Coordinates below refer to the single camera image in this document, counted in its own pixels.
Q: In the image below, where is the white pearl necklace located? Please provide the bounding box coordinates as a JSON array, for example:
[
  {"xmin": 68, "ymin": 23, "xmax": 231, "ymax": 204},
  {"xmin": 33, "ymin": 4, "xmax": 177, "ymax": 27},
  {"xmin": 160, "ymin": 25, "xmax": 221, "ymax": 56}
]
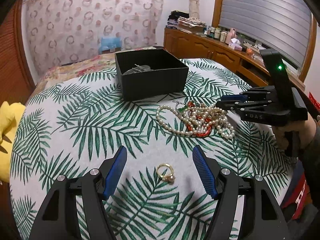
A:
[{"xmin": 155, "ymin": 103, "xmax": 236, "ymax": 140}]

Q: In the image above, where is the red cord bead bracelet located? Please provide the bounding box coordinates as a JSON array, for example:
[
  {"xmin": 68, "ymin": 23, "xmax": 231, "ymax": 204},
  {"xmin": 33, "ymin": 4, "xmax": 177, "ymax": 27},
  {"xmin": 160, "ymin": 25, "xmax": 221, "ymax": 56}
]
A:
[{"xmin": 186, "ymin": 101, "xmax": 213, "ymax": 138}]

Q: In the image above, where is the silver chain green pendant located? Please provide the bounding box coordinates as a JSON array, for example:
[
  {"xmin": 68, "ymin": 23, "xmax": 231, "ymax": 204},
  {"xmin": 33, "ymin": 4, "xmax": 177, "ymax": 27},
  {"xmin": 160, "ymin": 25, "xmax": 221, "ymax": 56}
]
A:
[{"xmin": 173, "ymin": 101, "xmax": 194, "ymax": 114}]

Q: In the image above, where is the gold pearl ring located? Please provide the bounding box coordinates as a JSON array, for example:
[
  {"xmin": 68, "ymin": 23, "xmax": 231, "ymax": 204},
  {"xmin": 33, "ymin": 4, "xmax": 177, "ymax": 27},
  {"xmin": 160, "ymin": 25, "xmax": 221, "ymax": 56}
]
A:
[{"xmin": 156, "ymin": 162, "xmax": 176, "ymax": 184}]

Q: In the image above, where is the pale jade bangle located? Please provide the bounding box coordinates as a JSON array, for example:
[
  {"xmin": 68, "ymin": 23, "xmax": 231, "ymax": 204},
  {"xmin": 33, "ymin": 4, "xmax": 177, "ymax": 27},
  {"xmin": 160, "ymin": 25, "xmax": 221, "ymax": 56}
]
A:
[{"xmin": 123, "ymin": 64, "xmax": 152, "ymax": 75}]

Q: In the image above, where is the black jewelry box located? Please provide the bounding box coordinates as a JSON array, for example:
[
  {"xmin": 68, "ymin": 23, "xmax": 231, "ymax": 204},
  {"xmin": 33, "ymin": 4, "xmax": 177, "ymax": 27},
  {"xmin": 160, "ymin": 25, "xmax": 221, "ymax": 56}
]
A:
[{"xmin": 115, "ymin": 49, "xmax": 189, "ymax": 101}]

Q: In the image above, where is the right hand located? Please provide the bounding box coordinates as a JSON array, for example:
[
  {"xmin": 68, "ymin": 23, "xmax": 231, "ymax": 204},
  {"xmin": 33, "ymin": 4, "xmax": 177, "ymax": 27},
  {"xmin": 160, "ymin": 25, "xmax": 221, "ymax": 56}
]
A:
[{"xmin": 272, "ymin": 113, "xmax": 318, "ymax": 150}]

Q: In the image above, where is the pink tissue box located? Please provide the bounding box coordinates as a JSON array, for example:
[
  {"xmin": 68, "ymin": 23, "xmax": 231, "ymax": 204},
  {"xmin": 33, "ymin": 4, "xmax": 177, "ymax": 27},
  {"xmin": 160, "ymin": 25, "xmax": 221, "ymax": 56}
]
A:
[{"xmin": 228, "ymin": 38, "xmax": 242, "ymax": 51}]

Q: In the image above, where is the wooden sideboard cabinet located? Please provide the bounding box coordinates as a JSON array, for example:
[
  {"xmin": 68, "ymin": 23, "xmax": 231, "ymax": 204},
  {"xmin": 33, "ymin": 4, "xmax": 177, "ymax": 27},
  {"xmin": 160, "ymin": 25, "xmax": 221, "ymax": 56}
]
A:
[{"xmin": 163, "ymin": 27, "xmax": 306, "ymax": 91}]

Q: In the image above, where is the palm leaf tablecloth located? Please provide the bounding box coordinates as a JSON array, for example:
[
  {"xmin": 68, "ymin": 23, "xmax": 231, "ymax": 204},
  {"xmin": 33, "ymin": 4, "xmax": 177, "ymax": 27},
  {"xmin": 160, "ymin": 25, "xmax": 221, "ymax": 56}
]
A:
[{"xmin": 10, "ymin": 59, "xmax": 296, "ymax": 239}]

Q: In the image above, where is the folded clothes stack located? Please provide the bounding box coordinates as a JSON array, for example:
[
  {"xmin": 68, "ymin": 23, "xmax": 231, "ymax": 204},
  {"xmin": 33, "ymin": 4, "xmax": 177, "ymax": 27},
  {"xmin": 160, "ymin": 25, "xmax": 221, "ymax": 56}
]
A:
[{"xmin": 166, "ymin": 10, "xmax": 207, "ymax": 34}]

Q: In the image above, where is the grey window blind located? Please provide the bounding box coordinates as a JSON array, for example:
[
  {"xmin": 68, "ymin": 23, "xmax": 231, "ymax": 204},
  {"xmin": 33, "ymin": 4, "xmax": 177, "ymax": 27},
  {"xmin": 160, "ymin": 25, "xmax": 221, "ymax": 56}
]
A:
[{"xmin": 219, "ymin": 0, "xmax": 311, "ymax": 68}]

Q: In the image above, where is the yellow pikachu plush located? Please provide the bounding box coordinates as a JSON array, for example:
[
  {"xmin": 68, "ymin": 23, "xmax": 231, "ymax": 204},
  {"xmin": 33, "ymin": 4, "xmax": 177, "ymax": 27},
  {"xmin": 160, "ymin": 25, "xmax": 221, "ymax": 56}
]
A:
[{"xmin": 0, "ymin": 101, "xmax": 25, "ymax": 183}]

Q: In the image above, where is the blue plush toy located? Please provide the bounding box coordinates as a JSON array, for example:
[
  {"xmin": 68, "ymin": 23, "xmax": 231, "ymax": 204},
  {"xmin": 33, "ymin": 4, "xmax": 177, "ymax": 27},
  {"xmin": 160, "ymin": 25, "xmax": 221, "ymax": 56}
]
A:
[{"xmin": 99, "ymin": 37, "xmax": 122, "ymax": 54}]

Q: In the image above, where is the wooden louvre wardrobe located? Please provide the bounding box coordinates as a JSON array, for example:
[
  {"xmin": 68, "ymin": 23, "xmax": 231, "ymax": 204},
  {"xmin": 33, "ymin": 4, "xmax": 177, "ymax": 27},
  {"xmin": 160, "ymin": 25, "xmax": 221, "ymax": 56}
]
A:
[{"xmin": 0, "ymin": 0, "xmax": 35, "ymax": 104}]

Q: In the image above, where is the floral bed quilt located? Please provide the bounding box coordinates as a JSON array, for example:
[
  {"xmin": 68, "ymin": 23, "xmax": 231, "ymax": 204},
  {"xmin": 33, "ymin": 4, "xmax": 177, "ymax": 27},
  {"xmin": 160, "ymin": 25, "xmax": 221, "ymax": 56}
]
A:
[{"xmin": 37, "ymin": 45, "xmax": 161, "ymax": 88}]

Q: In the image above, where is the patterned wall curtain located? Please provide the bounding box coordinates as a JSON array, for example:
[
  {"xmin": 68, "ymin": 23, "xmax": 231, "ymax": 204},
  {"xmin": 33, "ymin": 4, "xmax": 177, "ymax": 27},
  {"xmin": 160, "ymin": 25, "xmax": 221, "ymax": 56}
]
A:
[{"xmin": 25, "ymin": 0, "xmax": 164, "ymax": 75}]

